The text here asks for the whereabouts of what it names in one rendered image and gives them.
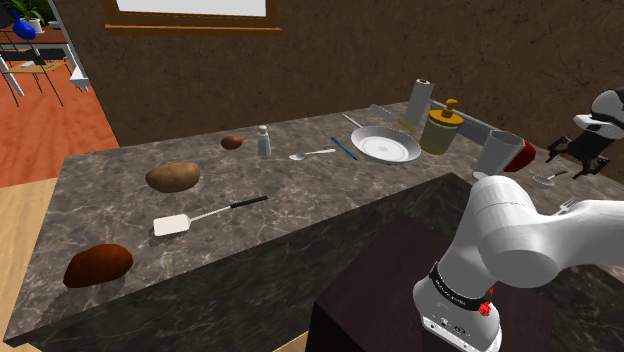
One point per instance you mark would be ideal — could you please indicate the white frying pan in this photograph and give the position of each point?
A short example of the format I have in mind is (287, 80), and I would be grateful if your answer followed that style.
(386, 146)

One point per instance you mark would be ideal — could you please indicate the small silver ladle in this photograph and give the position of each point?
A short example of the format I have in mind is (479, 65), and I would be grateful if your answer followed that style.
(542, 181)

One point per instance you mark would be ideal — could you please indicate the wooden chair with black legs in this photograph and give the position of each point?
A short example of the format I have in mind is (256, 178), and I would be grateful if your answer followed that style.
(36, 68)

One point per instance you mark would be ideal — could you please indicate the silver fork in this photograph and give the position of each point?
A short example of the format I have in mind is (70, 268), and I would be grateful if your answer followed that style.
(565, 206)

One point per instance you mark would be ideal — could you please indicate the yellow soap dispenser bottle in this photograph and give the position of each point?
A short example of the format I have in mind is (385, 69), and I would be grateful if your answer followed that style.
(440, 132)

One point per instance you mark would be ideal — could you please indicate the blue pen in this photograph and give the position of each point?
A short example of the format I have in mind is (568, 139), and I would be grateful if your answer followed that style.
(344, 148)

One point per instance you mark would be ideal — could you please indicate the red rounded object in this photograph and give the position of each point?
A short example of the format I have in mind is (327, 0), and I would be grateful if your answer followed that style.
(522, 157)

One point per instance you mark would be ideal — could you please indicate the reddish brown sweet potato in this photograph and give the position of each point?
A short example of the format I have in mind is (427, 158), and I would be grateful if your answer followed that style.
(97, 265)

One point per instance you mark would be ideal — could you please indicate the large tan potato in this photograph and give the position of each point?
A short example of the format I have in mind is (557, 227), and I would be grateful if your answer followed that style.
(173, 176)

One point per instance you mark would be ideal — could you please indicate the grey salt shaker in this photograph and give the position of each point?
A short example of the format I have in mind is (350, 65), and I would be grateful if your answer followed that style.
(264, 144)

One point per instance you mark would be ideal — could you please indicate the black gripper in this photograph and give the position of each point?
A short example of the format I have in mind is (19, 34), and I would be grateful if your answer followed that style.
(588, 142)

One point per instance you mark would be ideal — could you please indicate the silver spoon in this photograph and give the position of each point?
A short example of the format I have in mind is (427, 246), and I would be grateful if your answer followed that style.
(298, 156)

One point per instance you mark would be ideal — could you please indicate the small brown potato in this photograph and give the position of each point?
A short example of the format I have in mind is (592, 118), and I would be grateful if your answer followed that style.
(231, 142)

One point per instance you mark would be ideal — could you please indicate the grey cup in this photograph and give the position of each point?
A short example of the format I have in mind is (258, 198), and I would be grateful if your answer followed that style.
(498, 155)

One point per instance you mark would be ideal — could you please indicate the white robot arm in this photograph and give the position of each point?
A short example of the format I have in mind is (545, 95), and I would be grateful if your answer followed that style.
(507, 234)

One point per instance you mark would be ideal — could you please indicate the brown table with plants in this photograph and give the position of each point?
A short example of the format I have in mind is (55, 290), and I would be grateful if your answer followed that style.
(46, 36)

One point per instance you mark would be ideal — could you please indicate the wooden framed window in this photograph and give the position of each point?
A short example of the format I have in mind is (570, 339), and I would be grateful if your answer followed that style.
(195, 24)

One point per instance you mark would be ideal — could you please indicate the grey paper towel roll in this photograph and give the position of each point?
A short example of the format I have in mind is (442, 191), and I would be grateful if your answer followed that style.
(419, 102)

